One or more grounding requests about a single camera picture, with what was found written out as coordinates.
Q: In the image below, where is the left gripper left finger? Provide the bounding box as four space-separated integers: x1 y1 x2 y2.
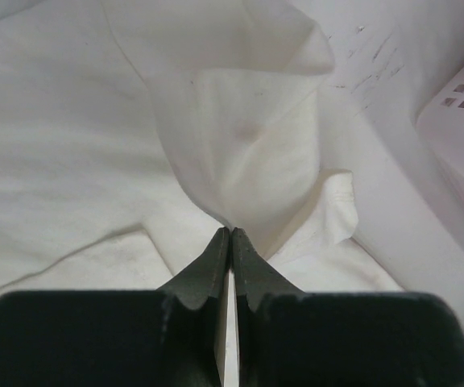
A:
0 227 230 386

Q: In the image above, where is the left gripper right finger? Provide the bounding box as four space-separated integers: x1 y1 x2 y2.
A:
230 229 464 386

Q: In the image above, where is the cream white t shirt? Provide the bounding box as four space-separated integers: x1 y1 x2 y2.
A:
0 0 464 356

